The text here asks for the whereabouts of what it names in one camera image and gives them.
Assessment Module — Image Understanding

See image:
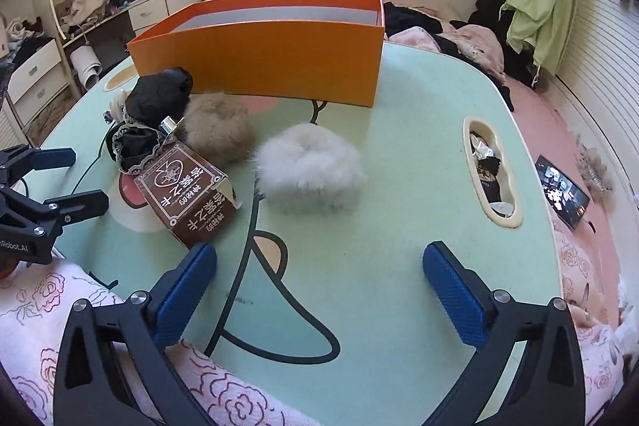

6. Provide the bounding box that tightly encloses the pink bed sheet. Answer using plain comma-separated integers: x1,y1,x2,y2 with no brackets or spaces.
499,77,639,407

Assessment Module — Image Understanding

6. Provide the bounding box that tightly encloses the tan fur pompom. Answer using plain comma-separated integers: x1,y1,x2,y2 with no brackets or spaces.
175,91,255,167

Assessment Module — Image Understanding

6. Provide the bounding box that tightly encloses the white cloth pile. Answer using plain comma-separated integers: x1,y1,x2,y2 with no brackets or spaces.
60,0,111,25

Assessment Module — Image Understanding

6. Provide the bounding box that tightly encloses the white fur pompom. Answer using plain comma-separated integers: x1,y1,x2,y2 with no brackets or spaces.
252,121,367,214

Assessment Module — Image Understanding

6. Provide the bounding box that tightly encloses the grey fuzzy hair clip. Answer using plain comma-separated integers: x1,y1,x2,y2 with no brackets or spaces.
576,149,616,193

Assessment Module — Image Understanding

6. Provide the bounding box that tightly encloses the orange cardboard box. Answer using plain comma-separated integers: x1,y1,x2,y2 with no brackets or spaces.
126,0,386,108

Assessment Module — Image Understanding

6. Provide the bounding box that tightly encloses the pink printed fleece blanket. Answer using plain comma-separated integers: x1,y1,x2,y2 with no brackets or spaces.
387,24,505,77

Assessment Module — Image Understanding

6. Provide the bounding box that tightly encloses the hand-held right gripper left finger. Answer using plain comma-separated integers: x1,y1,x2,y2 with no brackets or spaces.
52,241,219,426

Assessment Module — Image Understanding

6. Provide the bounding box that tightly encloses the white slatted panel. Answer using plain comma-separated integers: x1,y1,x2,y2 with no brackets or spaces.
569,0,639,147

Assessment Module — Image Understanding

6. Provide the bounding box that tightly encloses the black smartphone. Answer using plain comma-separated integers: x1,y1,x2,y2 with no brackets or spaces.
534,155,591,230

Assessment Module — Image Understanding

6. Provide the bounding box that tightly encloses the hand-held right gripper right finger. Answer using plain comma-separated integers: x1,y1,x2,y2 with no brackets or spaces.
422,240,587,426

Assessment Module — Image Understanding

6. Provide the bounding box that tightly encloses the black clothing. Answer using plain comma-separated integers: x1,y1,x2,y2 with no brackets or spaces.
383,1,515,112

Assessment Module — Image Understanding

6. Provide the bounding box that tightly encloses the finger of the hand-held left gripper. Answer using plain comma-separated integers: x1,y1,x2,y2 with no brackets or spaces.
0,189,109,240
0,144,77,187

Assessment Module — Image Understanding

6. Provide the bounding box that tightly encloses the white paper roll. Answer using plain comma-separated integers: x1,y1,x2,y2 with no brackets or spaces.
70,46,103,90

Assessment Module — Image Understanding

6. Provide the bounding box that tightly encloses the black metal-tipped device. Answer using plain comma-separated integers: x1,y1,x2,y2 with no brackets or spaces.
157,115,181,140

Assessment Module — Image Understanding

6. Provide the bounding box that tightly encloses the white drawer unit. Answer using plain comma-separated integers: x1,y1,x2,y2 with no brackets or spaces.
7,39,71,127

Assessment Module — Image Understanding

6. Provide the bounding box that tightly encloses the black satin lace scrunchie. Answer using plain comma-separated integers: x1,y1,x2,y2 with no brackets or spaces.
104,117,175,174

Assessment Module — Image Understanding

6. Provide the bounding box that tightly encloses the white drawer cabinet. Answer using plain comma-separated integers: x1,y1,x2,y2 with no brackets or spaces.
127,0,213,38

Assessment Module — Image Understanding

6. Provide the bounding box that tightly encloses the pink rose-print quilt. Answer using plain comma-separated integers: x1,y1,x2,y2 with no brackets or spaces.
0,226,630,426

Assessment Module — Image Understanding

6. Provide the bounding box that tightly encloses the black garment pile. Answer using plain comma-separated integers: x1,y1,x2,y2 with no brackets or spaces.
452,0,540,87

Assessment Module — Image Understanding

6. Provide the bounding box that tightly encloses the brown carton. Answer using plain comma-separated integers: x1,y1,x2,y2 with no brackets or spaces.
134,141,240,250

